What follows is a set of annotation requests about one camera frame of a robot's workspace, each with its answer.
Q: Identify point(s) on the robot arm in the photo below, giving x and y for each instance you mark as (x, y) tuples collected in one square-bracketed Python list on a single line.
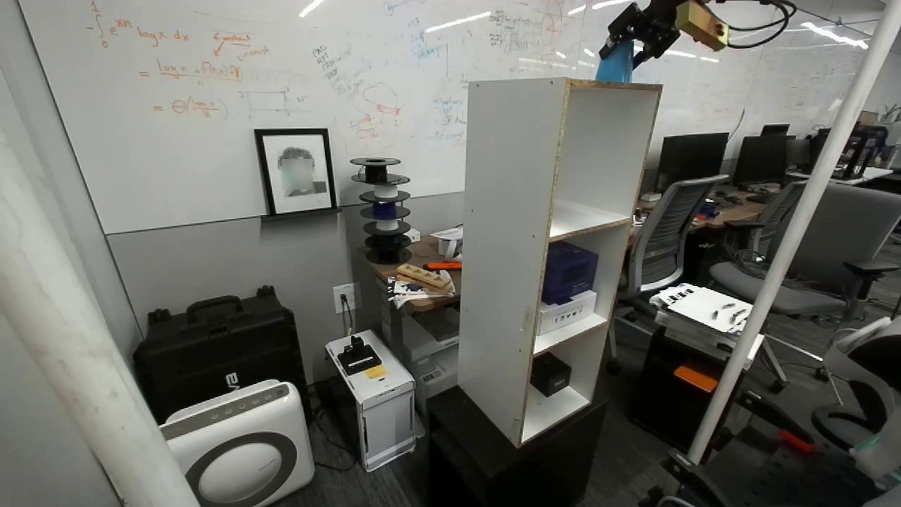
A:
[(862, 380)]

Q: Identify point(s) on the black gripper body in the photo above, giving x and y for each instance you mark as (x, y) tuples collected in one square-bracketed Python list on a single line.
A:
[(658, 17)]

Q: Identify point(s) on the grey padded office chair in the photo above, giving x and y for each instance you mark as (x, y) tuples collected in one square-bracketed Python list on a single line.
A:
[(838, 246)]

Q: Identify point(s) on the black framed picture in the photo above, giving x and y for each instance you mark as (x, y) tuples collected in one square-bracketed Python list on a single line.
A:
[(295, 172)]

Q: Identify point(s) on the black low cabinet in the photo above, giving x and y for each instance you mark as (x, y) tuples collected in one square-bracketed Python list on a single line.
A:
[(486, 465)]

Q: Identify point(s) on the small black box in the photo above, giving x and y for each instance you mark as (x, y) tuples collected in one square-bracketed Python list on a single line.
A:
[(550, 373)]

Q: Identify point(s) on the black crate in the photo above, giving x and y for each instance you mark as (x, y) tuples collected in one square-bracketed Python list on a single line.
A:
[(669, 394)]

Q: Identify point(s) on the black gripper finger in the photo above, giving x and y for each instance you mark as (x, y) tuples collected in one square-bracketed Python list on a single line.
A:
[(646, 48), (618, 32)]

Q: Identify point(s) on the blue box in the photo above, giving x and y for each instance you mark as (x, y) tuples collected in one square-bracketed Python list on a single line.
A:
[(566, 271)]

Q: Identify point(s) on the black device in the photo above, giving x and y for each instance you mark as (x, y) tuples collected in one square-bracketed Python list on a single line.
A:
[(357, 355)]

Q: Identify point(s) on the stack of filament spools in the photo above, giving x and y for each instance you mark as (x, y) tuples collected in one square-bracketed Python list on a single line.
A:
[(383, 211)]

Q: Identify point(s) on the white open cabinet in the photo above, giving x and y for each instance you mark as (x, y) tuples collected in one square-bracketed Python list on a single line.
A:
[(507, 246)]

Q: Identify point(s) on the white pole stand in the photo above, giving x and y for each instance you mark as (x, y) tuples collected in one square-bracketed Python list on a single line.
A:
[(788, 232), (63, 317)]

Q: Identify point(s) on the white flat box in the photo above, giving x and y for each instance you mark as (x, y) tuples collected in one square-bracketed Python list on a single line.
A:
[(566, 313)]

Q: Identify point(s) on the long wooden desk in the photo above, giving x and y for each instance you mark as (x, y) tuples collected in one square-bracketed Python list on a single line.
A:
[(732, 208)]

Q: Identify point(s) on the yellow sticky note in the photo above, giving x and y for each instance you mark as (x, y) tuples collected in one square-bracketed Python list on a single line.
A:
[(375, 372)]

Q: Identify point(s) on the black hard case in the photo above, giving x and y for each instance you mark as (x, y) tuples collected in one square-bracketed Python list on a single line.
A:
[(211, 352)]

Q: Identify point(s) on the blue cup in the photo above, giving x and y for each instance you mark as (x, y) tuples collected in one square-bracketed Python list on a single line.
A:
[(615, 67)]

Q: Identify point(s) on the wooden block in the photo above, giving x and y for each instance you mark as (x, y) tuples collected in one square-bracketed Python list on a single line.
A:
[(424, 277)]

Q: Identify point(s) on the heap of papers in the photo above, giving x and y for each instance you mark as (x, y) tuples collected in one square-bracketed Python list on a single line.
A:
[(408, 292)]

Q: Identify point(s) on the grey mesh office chair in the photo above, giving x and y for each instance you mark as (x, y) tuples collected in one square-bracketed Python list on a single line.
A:
[(669, 232)]

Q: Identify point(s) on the wall socket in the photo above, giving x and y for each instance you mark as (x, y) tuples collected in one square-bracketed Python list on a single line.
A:
[(345, 292)]

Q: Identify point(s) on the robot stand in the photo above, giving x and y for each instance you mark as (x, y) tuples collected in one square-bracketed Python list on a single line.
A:
[(767, 479)]

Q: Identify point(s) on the whiteboard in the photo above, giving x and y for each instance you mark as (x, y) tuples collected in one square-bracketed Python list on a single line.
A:
[(211, 70)]

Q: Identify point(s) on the stack of white boxes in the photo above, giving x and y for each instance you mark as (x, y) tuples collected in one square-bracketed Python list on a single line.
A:
[(433, 352)]

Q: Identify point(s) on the white computer case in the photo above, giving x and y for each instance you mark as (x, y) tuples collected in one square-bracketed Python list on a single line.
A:
[(383, 415)]

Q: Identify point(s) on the white air purifier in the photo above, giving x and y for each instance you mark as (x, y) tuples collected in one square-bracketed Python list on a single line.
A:
[(239, 451)]

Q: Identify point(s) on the row of monitors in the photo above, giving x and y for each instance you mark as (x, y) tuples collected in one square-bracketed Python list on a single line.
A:
[(693, 158)]

